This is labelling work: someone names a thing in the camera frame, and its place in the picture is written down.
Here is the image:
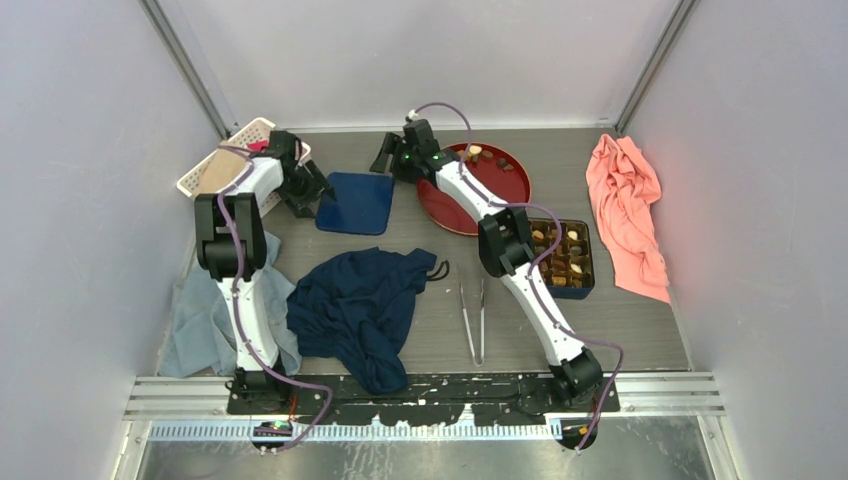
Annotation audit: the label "light blue cloth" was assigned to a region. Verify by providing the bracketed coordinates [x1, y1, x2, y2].
[158, 232, 302, 378]

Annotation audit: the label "salmon pink cloth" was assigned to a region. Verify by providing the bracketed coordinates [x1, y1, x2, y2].
[585, 134, 670, 303]

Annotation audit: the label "clear plastic metal tongs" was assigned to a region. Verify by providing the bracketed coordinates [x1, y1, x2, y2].
[456, 264, 487, 368]

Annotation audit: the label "pink magenta cloth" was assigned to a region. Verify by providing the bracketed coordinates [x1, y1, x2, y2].
[247, 140, 270, 155]

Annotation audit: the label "blue tin lid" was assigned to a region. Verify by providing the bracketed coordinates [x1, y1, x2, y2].
[314, 172, 395, 236]

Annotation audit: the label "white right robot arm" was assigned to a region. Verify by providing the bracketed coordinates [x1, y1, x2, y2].
[371, 118, 604, 411]

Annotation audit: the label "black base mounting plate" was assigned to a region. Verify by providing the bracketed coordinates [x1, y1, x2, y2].
[225, 372, 605, 427]

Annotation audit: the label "blue chocolate tin box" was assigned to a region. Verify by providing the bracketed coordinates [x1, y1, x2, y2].
[539, 220, 595, 300]

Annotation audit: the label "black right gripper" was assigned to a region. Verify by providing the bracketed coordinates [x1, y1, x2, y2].
[367, 135, 417, 186]

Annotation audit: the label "beige cloth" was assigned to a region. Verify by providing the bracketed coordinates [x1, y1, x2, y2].
[193, 144, 252, 196]

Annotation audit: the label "red round tray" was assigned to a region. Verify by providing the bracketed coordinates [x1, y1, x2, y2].
[415, 142, 533, 238]

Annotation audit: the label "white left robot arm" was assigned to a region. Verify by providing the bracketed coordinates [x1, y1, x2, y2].
[192, 130, 335, 413]

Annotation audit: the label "dark blue cloth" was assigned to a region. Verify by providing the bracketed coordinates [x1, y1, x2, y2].
[287, 247, 437, 395]

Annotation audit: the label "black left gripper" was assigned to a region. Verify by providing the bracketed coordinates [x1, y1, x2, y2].
[280, 160, 336, 218]

